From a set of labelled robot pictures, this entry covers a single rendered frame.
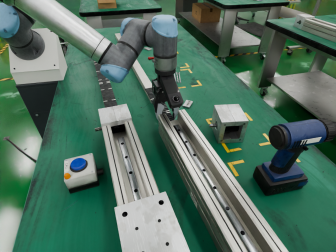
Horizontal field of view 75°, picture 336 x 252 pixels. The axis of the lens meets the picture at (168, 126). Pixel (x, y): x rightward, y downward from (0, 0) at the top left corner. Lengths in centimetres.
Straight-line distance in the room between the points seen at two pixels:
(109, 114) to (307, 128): 57
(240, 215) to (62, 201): 46
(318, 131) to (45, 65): 115
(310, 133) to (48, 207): 67
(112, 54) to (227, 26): 264
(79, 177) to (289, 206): 56
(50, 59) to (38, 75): 10
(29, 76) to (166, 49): 80
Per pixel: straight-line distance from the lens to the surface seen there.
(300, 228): 67
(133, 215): 46
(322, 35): 213
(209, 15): 456
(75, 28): 70
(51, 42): 131
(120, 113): 75
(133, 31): 73
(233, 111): 78
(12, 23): 112
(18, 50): 126
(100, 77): 115
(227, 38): 328
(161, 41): 68
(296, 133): 55
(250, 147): 80
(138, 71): 117
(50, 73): 126
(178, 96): 70
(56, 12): 71
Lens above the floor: 131
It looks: 39 degrees down
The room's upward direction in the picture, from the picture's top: straight up
